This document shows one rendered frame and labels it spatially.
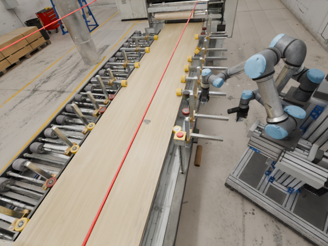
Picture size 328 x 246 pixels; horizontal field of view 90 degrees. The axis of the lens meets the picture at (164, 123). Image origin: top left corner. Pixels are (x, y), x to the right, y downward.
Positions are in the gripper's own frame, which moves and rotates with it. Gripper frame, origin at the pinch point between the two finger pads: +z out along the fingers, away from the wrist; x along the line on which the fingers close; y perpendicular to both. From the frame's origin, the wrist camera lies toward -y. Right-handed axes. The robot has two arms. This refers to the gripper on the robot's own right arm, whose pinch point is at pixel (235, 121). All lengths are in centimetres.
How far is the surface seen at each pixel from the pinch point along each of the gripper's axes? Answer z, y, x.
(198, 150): 75, -34, 7
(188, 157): 12, -40, -41
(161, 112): -8, -73, -6
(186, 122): -25, -42, -31
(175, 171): 21, -50, -53
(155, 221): 20, -56, -97
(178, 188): 12, -43, -71
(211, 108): 83, -23, 103
